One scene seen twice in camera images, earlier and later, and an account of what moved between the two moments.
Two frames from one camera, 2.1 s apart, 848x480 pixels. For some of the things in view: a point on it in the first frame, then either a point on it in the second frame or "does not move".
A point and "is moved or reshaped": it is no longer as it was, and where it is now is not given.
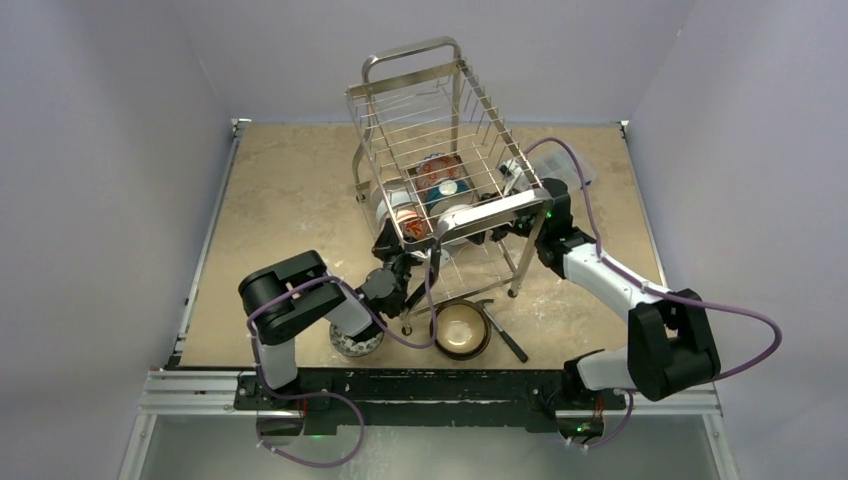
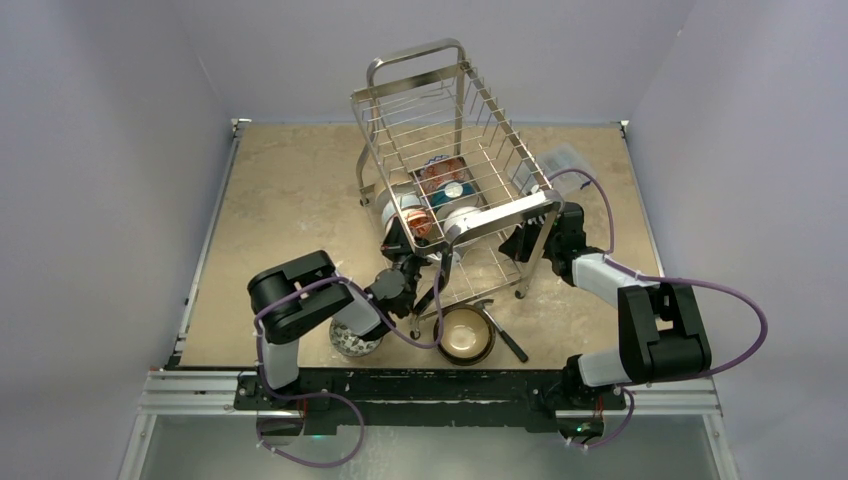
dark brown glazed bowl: x=463 y=330 does not move
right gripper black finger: x=500 y=232 to x=521 y=242
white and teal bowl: x=448 y=194 is moved or reshaped
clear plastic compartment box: x=559 y=164 does not move
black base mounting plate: x=328 y=397 does not move
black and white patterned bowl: x=344 y=345 does not move
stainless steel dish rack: x=442 y=179 does not move
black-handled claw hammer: x=523 y=357 does not move
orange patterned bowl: x=434 y=168 is moved or reshaped
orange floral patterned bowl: x=411 y=223 is moved or reshaped
